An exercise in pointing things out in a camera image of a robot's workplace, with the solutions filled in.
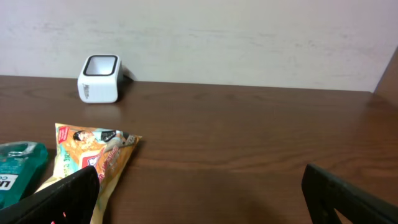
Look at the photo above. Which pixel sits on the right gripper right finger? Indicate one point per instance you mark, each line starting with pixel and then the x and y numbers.
pixel 326 194

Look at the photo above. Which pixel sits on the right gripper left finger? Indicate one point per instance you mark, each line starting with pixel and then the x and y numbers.
pixel 69 200

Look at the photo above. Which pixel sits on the yellow snack bag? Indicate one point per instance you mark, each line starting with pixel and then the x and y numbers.
pixel 108 150

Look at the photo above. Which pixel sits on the teal mouthwash bottle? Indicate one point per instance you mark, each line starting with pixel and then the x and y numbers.
pixel 22 165

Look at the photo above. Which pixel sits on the white barcode scanner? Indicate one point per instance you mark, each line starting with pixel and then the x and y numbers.
pixel 99 79

